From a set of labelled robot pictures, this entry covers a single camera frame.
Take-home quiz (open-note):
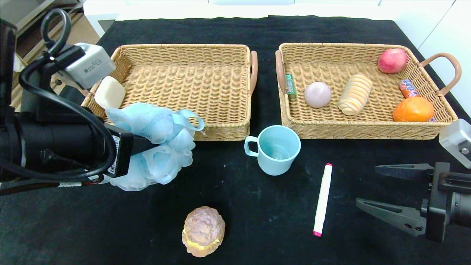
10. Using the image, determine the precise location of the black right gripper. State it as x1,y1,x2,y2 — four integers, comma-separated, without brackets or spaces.
356,162,471,243

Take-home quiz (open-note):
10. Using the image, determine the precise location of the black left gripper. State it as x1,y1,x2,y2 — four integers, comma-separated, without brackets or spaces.
66,123,160,179

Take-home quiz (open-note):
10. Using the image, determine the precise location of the light blue mesh bath pouf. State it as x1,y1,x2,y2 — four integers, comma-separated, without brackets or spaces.
104,102,205,192

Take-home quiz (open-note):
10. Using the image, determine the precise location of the striped spiral bread roll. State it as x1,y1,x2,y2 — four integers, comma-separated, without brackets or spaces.
337,75,375,116

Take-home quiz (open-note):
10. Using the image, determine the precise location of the smooth pink round bun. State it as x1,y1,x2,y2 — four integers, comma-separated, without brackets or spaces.
304,81,332,109

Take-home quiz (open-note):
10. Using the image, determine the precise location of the light blue plastic mug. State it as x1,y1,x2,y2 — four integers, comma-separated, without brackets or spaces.
244,125,301,176

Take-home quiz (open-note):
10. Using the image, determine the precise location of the wicker basket holding soap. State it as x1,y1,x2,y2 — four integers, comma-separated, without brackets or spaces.
79,44,258,142

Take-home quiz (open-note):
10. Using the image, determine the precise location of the wicker basket holding food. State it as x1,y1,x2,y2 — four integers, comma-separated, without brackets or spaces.
275,43,462,141

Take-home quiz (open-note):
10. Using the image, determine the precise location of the white soap bar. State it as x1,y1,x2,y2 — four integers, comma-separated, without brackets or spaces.
94,76,126,110

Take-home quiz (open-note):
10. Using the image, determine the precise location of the white marker with pink cap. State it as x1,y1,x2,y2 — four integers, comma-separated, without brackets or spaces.
313,163,333,237

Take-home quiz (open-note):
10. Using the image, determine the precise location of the orange fruit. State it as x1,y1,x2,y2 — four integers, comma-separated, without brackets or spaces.
392,96,435,122

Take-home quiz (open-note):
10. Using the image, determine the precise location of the orange red snack stick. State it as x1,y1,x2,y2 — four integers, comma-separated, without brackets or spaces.
399,79,436,122

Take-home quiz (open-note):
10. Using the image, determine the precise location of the red apple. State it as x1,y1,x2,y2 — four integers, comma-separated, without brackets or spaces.
378,48,408,74

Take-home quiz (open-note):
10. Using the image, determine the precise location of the black tablecloth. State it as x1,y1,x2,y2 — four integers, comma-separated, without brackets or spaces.
0,15,471,265

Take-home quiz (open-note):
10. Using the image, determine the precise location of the green candy pack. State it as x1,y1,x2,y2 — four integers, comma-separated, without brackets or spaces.
286,74,297,100

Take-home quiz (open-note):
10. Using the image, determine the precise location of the grey wooden shelf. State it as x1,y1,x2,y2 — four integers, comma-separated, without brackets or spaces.
0,0,85,46

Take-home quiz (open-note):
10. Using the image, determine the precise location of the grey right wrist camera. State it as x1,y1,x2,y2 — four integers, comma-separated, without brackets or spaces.
439,119,471,169

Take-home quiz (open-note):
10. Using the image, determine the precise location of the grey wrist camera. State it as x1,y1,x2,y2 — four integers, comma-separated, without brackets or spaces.
439,119,471,169
55,42,116,90

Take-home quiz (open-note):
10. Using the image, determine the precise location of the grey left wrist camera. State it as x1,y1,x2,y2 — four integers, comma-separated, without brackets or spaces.
55,42,116,90

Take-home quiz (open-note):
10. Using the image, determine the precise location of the braided left arm cable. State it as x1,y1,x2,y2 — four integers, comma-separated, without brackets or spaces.
0,174,106,196

